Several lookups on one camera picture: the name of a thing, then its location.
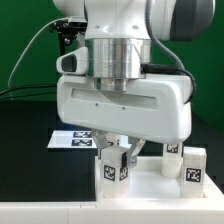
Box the white camera cable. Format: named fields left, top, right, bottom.
left=5, top=17, right=64, bottom=98

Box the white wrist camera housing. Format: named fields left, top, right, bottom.
left=56, top=47, right=89, bottom=75

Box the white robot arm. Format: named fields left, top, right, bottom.
left=53, top=0, right=215, bottom=166

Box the grey braided robot cable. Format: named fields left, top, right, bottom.
left=145, top=0, right=198, bottom=101

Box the white sheet with tags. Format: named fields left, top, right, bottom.
left=46, top=129, right=141, bottom=150

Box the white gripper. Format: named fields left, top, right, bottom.
left=57, top=74, right=192, bottom=167

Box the white square table top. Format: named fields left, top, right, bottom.
left=95, top=157, right=224, bottom=201

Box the black cable on table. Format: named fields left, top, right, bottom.
left=0, top=83, right=58, bottom=100

